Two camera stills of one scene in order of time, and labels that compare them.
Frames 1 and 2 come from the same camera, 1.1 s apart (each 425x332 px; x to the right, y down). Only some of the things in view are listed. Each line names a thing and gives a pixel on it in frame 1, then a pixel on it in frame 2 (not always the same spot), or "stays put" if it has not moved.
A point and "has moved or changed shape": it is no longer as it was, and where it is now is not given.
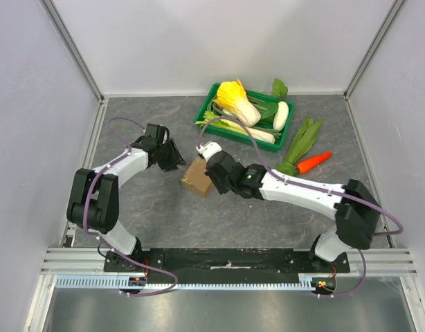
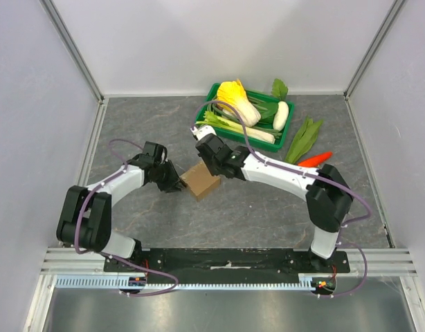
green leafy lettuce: (304, 140) stays put
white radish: (281, 116) stays put
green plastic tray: (246, 115) stays put
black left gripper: (181, 161) to (174, 180)
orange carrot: (306, 164) stays put
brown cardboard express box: (195, 178) has moved or changed shape
